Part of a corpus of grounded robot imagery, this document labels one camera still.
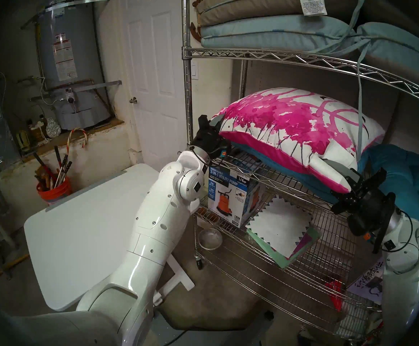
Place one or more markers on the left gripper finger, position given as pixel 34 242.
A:
pixel 205 124
pixel 216 123

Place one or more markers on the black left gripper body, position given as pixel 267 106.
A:
pixel 209 143

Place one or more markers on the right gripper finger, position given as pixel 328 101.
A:
pixel 353 177
pixel 343 202

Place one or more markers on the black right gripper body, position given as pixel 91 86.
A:
pixel 368 212

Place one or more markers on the pink white flamingo cushion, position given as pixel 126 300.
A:
pixel 296 125

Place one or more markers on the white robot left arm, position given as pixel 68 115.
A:
pixel 159 222

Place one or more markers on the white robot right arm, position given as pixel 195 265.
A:
pixel 404 276

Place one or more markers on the teal tufted seat cushion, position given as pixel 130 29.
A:
pixel 418 183
pixel 292 176

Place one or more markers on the light blue seat cushion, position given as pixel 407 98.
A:
pixel 400 49
pixel 267 33

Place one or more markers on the white cushion care label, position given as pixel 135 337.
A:
pixel 312 3

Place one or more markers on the utility pump cardboard box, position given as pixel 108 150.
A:
pixel 231 194

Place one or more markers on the magenta paper sheet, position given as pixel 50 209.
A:
pixel 303 245

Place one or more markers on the white panel door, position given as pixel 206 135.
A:
pixel 155 78

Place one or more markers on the white zigzag edged sheet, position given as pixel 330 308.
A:
pixel 278 226

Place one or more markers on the box with Chinese print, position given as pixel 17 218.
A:
pixel 364 285

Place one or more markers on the red plastic item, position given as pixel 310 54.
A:
pixel 335 295

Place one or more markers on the green paper sheet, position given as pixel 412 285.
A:
pixel 267 249

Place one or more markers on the small metal bowl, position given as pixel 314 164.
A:
pixel 210 239

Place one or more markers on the striped candy cane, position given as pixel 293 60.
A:
pixel 68 143

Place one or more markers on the grey water heater tank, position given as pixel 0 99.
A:
pixel 72 78

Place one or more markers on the crumpled silver foil piece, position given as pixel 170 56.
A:
pixel 53 128

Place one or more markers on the white folding table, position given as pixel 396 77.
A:
pixel 79 233

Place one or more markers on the orange plastic bucket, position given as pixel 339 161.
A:
pixel 56 194

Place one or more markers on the wooden stick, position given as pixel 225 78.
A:
pixel 7 266

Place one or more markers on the white wall light switch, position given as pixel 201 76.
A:
pixel 194 71

